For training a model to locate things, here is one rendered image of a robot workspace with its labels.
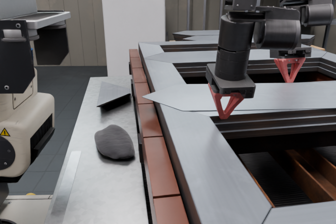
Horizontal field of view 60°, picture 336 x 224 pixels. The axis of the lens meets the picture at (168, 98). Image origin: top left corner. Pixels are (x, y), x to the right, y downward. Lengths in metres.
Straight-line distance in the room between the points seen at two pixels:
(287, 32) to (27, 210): 1.15
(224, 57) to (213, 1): 3.86
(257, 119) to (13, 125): 0.57
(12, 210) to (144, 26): 2.52
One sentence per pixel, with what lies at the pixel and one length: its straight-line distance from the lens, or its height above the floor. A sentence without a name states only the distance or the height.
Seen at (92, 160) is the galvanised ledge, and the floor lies 0.68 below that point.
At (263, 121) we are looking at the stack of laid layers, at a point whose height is 0.85.
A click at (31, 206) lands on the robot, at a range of 1.37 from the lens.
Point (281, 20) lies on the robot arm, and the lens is 0.53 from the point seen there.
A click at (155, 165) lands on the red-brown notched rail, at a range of 0.50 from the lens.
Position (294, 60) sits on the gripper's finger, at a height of 0.92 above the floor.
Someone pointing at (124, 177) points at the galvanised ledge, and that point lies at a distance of 0.73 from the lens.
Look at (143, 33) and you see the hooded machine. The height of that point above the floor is 0.61.
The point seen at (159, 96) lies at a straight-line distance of 0.69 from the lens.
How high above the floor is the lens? 1.11
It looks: 21 degrees down
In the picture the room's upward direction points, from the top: straight up
